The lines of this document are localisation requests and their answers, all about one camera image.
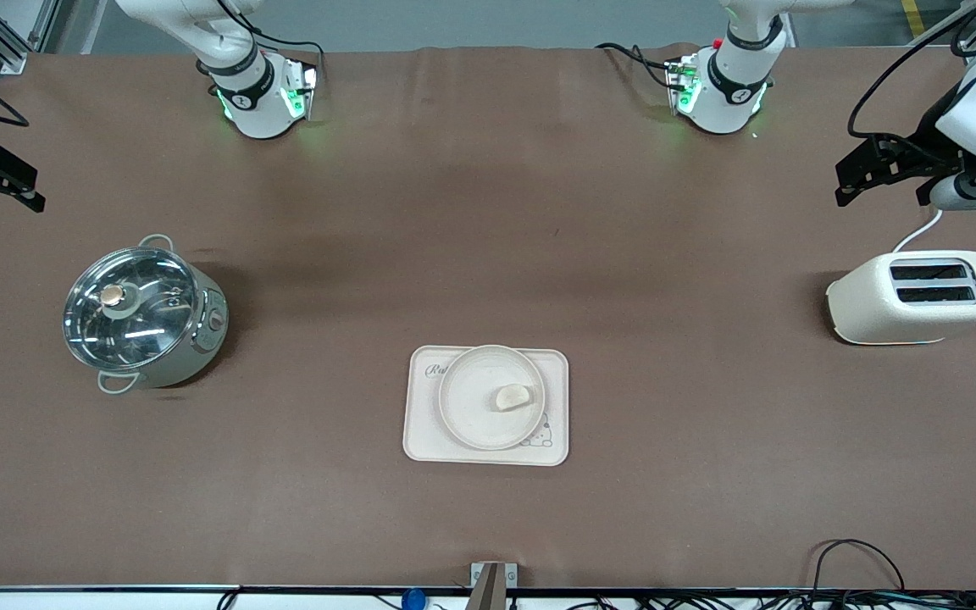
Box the pale steamed bun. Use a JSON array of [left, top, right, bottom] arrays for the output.
[[494, 383, 534, 413]]

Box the glass lid with copper knob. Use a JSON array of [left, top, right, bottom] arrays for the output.
[[63, 246, 201, 374]]

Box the grey-green electric cooking pot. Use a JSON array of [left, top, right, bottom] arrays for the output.
[[63, 233, 230, 396]]

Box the black looped cable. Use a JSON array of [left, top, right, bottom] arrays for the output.
[[810, 538, 907, 599]]

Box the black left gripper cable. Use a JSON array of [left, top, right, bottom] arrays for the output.
[[846, 0, 976, 141]]

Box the grey metal camera bracket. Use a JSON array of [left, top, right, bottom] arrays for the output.
[[469, 561, 519, 610]]

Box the black left arm base cable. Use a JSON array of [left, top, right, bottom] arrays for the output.
[[596, 42, 680, 91]]

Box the cream two-slot toaster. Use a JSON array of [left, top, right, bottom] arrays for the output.
[[825, 249, 976, 347]]

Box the cream round plate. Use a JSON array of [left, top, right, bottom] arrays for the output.
[[438, 343, 547, 452]]

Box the brown table cover mat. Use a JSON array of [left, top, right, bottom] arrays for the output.
[[0, 44, 976, 591]]

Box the white toaster power cord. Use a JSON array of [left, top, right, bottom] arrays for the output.
[[891, 207, 946, 254]]

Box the cream rabbit print tray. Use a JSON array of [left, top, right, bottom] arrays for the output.
[[402, 344, 571, 468]]

